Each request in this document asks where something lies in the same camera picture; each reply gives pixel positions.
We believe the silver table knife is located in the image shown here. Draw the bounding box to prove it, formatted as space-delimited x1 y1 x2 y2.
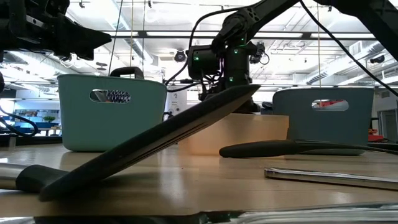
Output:
34 202 398 224
264 167 398 192

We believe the black round overhead camera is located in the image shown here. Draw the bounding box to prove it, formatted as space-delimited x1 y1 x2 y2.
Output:
174 49 187 63

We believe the dark blue-grey plastic bin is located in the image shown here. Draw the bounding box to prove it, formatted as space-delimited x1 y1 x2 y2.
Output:
261 87 376 156

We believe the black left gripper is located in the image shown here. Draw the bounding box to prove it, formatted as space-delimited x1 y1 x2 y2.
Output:
0 0 112 60

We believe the grey metal cabinet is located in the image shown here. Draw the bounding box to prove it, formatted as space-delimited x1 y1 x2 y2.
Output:
377 108 398 143

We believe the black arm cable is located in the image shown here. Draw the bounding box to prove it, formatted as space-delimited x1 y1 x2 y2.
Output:
164 6 259 86
299 0 398 98

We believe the distant black frame bar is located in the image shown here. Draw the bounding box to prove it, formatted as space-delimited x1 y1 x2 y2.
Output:
167 82 398 90

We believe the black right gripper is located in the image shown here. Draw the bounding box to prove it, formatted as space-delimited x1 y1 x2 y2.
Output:
201 58 261 114

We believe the white cabinet machine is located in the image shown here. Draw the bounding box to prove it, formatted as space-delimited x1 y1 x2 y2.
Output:
166 88 188 118

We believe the thin hanging cord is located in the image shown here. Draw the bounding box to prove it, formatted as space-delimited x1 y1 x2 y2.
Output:
129 0 134 68
316 2 322 88

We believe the thin ceiling rail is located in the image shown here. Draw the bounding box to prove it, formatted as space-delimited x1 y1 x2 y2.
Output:
70 1 249 9

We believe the black camera with looped cable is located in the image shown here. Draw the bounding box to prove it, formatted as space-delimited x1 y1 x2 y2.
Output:
251 42 270 65

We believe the teal green plastic bin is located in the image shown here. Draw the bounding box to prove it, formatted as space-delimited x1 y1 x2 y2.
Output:
57 73 168 152

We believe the black aluminium rig frame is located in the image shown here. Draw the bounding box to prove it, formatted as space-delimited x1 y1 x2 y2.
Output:
108 30 377 40

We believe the black slotted spatula steel handle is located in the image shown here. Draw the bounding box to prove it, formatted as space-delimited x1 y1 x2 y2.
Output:
0 83 261 202

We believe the black looped cable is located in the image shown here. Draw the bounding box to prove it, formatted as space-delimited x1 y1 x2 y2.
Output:
0 108 40 138

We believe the red object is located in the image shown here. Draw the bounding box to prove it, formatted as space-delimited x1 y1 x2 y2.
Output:
368 129 385 143

